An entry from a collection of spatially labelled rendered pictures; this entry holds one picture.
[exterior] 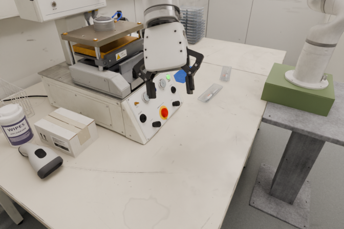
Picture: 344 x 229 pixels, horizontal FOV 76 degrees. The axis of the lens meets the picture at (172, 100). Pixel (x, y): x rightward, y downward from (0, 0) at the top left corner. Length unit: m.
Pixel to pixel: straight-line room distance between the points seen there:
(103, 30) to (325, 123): 0.99
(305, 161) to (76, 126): 1.18
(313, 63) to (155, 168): 0.82
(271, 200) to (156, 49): 1.40
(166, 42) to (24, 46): 1.02
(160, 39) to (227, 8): 2.87
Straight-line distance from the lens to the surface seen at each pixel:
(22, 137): 0.98
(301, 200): 1.78
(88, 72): 0.85
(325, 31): 1.12
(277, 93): 1.15
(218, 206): 0.71
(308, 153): 1.41
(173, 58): 0.48
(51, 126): 0.90
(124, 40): 0.95
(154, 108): 0.89
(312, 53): 1.15
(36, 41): 1.43
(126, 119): 0.82
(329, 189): 1.96
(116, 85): 0.77
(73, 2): 1.01
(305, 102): 1.16
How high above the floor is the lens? 1.35
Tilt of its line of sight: 33 degrees down
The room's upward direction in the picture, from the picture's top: straight up
